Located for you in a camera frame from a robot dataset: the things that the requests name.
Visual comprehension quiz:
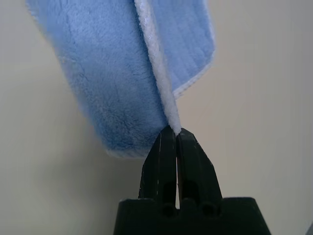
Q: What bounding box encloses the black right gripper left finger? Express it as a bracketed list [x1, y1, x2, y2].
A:
[138, 124, 177, 209]

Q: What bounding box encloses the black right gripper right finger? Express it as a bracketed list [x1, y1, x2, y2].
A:
[176, 128, 223, 210]

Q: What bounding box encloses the light blue towel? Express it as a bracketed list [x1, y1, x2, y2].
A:
[25, 0, 217, 161]

